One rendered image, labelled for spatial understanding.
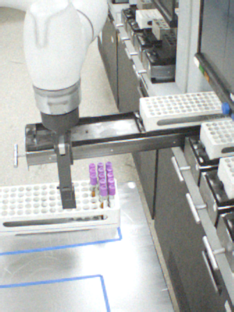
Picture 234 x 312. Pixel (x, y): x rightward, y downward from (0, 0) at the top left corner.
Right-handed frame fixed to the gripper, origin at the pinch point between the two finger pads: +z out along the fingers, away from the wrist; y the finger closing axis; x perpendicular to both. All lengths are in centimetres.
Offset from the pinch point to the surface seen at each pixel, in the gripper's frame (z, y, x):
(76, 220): 10.0, 2.7, 1.0
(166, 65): 13, -69, 36
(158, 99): 7.1, -38.9, 27.5
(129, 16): 11, -116, 29
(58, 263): 11.0, 14.0, -3.7
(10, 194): 5.0, -2.3, -13.9
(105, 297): 11.0, 23.7, 5.5
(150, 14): 7, -106, 37
